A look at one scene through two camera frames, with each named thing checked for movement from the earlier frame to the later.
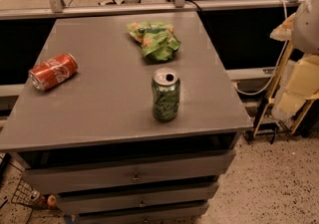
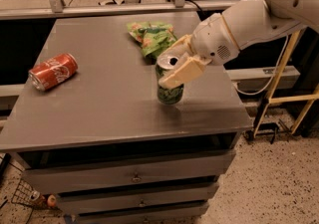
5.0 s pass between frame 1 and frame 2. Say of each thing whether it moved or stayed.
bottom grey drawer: stayed
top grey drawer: stayed
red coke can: stayed
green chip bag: stayed
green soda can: moved
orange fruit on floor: stayed
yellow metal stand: stayed
